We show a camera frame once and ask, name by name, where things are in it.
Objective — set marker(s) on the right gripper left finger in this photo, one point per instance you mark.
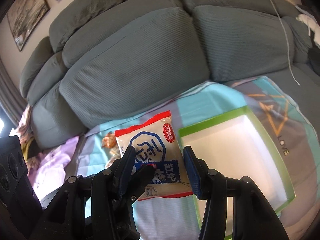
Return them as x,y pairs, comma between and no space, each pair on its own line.
113,192

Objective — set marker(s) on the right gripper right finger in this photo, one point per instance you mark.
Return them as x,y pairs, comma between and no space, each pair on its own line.
212,186

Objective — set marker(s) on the white blue red snack packet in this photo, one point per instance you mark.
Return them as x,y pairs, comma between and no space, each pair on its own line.
155,144

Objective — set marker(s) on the lilac cloth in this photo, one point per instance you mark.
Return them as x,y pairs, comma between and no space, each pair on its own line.
46,172

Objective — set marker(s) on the green white box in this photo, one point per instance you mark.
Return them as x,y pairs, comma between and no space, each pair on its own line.
237,145

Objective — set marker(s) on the orange snack packet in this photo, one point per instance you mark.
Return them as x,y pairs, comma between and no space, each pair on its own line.
109,142

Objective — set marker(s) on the grey sofa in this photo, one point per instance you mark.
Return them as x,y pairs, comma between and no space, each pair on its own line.
110,59

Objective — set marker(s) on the white cloth pile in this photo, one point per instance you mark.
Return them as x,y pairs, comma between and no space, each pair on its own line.
313,27

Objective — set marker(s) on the framed landscape picture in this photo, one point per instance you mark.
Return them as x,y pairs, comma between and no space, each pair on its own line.
23,17

